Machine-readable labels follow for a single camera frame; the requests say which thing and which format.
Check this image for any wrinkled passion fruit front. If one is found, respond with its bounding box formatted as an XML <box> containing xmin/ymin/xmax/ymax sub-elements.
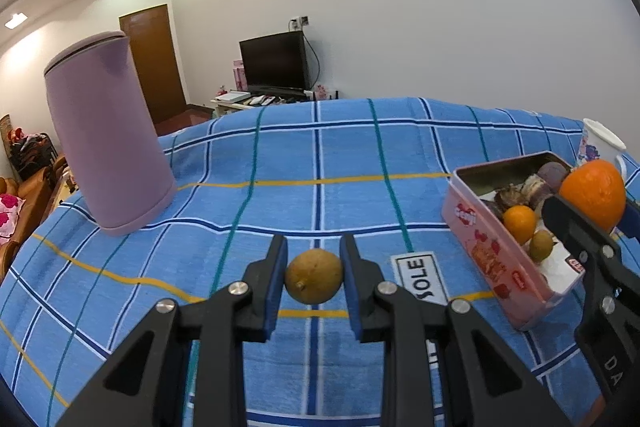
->
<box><xmin>482</xmin><ymin>199</ymin><xmax>503</xmax><ymax>221</ymax></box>

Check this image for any orange tangerine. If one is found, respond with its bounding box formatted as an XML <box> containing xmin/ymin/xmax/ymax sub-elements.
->
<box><xmin>559</xmin><ymin>159</ymin><xmax>626</xmax><ymax>232</ymax></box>
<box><xmin>502</xmin><ymin>205</ymin><xmax>538</xmax><ymax>245</ymax></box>

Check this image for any small longan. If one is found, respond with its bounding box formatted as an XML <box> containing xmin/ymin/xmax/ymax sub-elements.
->
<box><xmin>528</xmin><ymin>230</ymin><xmax>554</xmax><ymax>263</ymax></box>
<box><xmin>285</xmin><ymin>248</ymin><xmax>344</xmax><ymax>306</ymax></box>

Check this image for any pink metal tin box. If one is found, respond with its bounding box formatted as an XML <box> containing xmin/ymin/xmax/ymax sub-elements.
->
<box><xmin>442</xmin><ymin>150</ymin><xmax>585</xmax><ymax>331</ymax></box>

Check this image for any cut purple yam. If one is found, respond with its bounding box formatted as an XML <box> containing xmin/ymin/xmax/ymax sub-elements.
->
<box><xmin>521</xmin><ymin>174</ymin><xmax>554</xmax><ymax>211</ymax></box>

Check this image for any wrinkled passion fruit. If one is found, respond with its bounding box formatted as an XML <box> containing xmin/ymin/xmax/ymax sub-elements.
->
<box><xmin>494</xmin><ymin>184</ymin><xmax>528</xmax><ymax>211</ymax></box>
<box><xmin>482</xmin><ymin>199</ymin><xmax>503</xmax><ymax>221</ymax></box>

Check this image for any black television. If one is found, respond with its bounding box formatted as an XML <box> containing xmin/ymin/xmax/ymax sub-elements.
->
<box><xmin>239</xmin><ymin>30</ymin><xmax>310</xmax><ymax>91</ymax></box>

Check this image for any white tv stand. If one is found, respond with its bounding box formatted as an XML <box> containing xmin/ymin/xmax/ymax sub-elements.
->
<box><xmin>210</xmin><ymin>86</ymin><xmax>341</xmax><ymax>117</ymax></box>

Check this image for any purple round turnip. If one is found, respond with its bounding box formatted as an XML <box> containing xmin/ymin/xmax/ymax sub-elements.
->
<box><xmin>537</xmin><ymin>161</ymin><xmax>570</xmax><ymax>193</ymax></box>

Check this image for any brown leather sofa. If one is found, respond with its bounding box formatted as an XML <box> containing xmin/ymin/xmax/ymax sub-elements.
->
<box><xmin>1</xmin><ymin>154</ymin><xmax>67</xmax><ymax>280</ymax></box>

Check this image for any brown wooden door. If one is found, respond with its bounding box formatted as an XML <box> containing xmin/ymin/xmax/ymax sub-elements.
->
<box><xmin>119</xmin><ymin>4</ymin><xmax>186</xmax><ymax>124</ymax></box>

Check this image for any small longan back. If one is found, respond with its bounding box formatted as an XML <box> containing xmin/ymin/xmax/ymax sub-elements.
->
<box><xmin>285</xmin><ymin>248</ymin><xmax>344</xmax><ymax>306</ymax></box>

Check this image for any pink floral cushion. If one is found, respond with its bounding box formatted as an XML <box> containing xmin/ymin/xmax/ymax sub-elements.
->
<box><xmin>0</xmin><ymin>193</ymin><xmax>25</xmax><ymax>246</ymax></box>

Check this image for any small longan front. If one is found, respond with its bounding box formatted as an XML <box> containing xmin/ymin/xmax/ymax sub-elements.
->
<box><xmin>528</xmin><ymin>230</ymin><xmax>554</xmax><ymax>263</ymax></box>

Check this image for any pink electric kettle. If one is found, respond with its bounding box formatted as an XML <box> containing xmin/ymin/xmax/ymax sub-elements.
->
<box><xmin>43</xmin><ymin>30</ymin><xmax>176</xmax><ymax>236</ymax></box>

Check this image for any blue checkered tablecloth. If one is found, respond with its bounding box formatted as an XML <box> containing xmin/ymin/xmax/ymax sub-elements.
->
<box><xmin>1</xmin><ymin>98</ymin><xmax>598</xmax><ymax>426</ymax></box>

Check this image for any white floral mug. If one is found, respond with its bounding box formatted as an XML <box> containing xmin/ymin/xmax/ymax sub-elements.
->
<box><xmin>576</xmin><ymin>118</ymin><xmax>627</xmax><ymax>181</ymax></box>

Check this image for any wrinkled passion fruit back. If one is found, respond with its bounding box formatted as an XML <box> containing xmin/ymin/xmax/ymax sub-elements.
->
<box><xmin>494</xmin><ymin>184</ymin><xmax>528</xmax><ymax>211</ymax></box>

